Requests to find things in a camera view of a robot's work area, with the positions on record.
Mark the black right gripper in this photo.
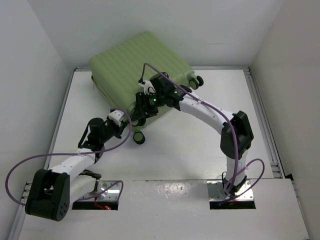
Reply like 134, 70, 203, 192
132, 91, 166, 120

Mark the green hardshell suitcase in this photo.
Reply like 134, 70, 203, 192
89, 31, 199, 144

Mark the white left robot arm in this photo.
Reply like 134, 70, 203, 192
25, 117, 128, 222

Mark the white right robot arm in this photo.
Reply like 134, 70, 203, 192
130, 72, 254, 196

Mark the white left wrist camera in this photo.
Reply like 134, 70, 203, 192
107, 109, 125, 127

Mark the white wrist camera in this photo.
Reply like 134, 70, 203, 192
107, 109, 125, 127
138, 79, 156, 95

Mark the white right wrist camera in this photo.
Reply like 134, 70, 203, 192
138, 79, 156, 95

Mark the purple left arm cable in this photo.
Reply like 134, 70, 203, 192
5, 107, 133, 206

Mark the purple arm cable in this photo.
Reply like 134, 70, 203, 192
5, 107, 133, 206
139, 63, 265, 202

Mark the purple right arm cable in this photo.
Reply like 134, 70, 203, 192
139, 63, 265, 202

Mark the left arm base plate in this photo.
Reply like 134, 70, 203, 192
79, 180, 123, 202

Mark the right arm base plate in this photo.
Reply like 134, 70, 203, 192
207, 180, 254, 203

